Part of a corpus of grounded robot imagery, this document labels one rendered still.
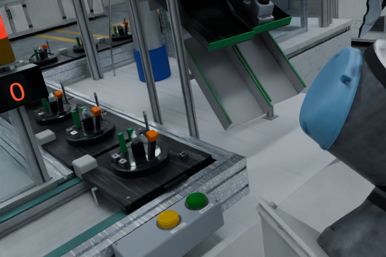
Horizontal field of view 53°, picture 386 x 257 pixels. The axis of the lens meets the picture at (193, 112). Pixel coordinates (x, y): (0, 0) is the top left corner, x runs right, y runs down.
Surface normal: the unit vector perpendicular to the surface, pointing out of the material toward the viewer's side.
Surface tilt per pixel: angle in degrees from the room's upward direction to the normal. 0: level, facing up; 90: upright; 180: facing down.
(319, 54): 90
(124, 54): 90
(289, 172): 0
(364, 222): 25
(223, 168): 0
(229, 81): 45
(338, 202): 0
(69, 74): 90
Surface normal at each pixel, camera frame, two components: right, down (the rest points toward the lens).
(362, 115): -0.23, 0.23
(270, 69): 0.25, -0.45
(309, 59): 0.66, 0.21
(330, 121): -0.36, 0.56
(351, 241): -0.53, -0.72
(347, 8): -0.73, 0.37
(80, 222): -0.15, -0.91
